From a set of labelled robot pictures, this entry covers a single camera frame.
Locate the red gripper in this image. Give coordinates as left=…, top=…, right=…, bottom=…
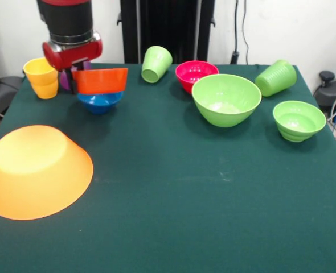
left=42, top=38, right=104, bottom=94

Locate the red bowl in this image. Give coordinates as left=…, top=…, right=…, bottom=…
left=72, top=68, right=129, bottom=94

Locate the yellow ribbed cup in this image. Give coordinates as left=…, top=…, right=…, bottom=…
left=23, top=57, right=59, bottom=100

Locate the large orange bowl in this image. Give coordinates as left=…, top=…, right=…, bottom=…
left=0, top=125, right=94, bottom=221

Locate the blue ribbed bowl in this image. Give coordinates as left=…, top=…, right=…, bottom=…
left=77, top=91, right=124, bottom=115

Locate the black chair base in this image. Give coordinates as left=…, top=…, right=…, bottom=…
left=313, top=70, right=336, bottom=125
left=0, top=36, right=32, bottom=114

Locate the green ribbed cup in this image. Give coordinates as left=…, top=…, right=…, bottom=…
left=141, top=45, right=173, bottom=84

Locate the pink bowl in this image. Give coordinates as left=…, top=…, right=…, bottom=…
left=175, top=60, right=220, bottom=94

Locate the large green bowl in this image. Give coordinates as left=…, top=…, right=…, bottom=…
left=191, top=73, right=263, bottom=128

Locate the dark green tablecloth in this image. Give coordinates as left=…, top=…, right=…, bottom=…
left=0, top=62, right=336, bottom=273

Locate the green smooth cup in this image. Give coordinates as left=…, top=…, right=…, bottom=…
left=254, top=59, right=297, bottom=97

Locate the small green ribbed bowl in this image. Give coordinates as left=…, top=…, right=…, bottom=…
left=272, top=100, right=327, bottom=143

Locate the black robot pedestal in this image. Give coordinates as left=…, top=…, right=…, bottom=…
left=117, top=0, right=216, bottom=65

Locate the black wall cable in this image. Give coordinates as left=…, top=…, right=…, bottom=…
left=230, top=0, right=250, bottom=65

